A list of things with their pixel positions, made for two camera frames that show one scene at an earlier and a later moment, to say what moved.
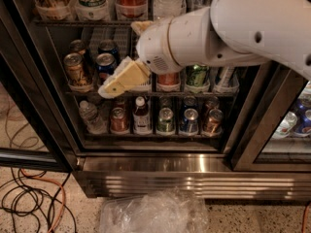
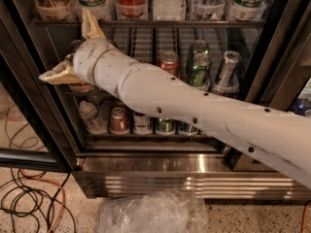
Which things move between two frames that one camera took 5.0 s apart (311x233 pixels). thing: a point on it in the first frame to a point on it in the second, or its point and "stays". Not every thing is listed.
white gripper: x=154 y=49 to x=85 y=61
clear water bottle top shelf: x=168 y=1 stays
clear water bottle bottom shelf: x=92 y=119 stays
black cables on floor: x=30 y=195 stays
